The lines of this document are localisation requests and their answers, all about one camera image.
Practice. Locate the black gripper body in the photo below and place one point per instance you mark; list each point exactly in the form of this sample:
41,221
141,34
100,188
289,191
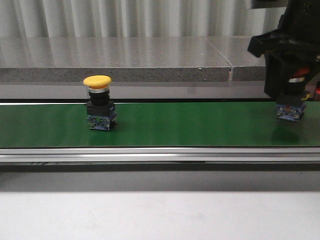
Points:
298,30

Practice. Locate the green conveyor belt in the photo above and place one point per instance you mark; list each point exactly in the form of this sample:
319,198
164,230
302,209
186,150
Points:
170,124

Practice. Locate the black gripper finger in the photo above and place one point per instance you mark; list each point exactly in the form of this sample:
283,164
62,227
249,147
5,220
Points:
279,68
311,63

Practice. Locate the grey speckled stone slab left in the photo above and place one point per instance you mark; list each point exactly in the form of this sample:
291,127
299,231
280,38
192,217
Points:
47,60

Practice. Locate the red mushroom push button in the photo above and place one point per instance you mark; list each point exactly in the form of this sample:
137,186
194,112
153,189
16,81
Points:
291,103

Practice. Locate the grey robot arm link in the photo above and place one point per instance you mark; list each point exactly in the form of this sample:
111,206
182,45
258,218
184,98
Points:
264,4

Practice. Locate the yellow mushroom push button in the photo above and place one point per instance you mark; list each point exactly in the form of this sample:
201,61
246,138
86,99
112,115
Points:
100,108

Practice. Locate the grey speckled stone slab right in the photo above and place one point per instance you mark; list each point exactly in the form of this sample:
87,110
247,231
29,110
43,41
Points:
244,65

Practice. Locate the white pleated curtain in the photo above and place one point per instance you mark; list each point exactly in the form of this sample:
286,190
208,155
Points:
134,18

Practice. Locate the aluminium conveyor frame rail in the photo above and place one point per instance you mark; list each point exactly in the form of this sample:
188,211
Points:
119,155

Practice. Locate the grey speckled stone slab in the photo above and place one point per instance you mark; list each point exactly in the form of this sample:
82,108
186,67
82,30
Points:
244,65
47,60

